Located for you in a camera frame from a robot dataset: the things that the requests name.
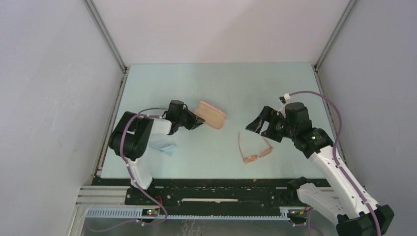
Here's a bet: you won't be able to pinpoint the left aluminium frame post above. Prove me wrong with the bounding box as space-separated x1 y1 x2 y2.
83 0 127 73

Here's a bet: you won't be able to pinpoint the aluminium extrusion rail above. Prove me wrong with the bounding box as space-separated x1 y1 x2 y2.
75 185 129 207

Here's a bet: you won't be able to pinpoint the light blue cleaning cloth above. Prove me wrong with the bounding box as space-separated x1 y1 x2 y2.
149 140 178 156

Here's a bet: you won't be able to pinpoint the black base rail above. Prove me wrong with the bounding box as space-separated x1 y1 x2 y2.
125 177 318 217

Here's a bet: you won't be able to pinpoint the right controller board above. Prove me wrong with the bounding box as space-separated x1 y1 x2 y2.
288 210 308 218

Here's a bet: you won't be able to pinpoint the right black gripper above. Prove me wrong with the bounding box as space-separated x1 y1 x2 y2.
246 106 297 143

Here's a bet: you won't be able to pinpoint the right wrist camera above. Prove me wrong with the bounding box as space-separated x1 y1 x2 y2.
279 93 291 106

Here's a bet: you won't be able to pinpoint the left controller board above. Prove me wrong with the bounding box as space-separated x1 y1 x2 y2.
142 208 159 217

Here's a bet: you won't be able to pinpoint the pink glasses case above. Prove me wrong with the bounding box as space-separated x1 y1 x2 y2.
194 101 227 130

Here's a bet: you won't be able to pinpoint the right aluminium frame post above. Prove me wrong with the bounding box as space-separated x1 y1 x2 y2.
314 0 359 71

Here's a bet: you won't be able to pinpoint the controller board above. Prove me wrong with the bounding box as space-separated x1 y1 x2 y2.
142 208 159 217
288 210 308 218

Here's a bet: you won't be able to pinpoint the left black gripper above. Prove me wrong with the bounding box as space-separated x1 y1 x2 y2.
177 107 205 130

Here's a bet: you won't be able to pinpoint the white cable duct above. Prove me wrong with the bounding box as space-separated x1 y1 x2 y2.
85 207 289 220

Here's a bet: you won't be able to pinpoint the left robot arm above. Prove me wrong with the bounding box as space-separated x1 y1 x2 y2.
108 100 206 205

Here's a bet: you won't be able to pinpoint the aluminium frame post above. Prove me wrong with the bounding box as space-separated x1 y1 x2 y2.
314 0 359 71
83 0 127 73

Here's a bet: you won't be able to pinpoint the orange tinted sunglasses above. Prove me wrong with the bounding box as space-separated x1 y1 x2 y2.
238 133 273 164

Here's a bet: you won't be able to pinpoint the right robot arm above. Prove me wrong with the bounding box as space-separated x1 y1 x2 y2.
246 102 394 236

